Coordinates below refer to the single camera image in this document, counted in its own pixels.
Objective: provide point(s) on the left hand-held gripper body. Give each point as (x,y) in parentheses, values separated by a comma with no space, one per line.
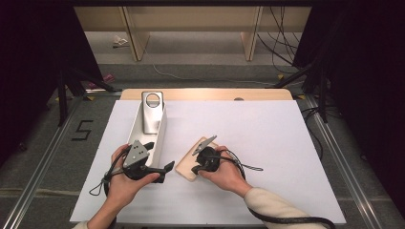
(135,156)

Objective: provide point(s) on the beige phone case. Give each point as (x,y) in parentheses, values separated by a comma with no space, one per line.
(184,168)

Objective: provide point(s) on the yellow floor tape piece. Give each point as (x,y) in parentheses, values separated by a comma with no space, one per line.
(280,76)
(301,97)
(90,98)

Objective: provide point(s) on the aluminium floor rail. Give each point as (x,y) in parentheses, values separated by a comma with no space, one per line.
(35,181)
(344,165)

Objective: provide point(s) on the dark curtain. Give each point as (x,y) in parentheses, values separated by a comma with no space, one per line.
(366,79)
(31,63)

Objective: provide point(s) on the white crumpled paper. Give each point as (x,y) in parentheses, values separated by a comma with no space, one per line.
(120,40)

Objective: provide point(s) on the white storage box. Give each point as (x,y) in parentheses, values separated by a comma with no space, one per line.
(159,136)

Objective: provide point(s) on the person's right hand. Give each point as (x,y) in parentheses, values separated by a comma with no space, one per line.
(229,176)

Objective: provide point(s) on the wooden shelf unit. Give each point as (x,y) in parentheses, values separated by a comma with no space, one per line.
(191,19)

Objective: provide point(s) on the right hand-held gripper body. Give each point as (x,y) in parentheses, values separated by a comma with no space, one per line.
(208,159)

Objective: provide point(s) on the pink floor object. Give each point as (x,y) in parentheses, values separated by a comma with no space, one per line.
(108,78)

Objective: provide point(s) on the person's left hand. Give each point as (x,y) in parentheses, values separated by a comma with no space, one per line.
(122,189)

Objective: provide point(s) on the black metal stand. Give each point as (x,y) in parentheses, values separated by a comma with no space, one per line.
(323,95)
(62,101)

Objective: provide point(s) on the white table mat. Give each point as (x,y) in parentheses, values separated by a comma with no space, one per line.
(270,127)

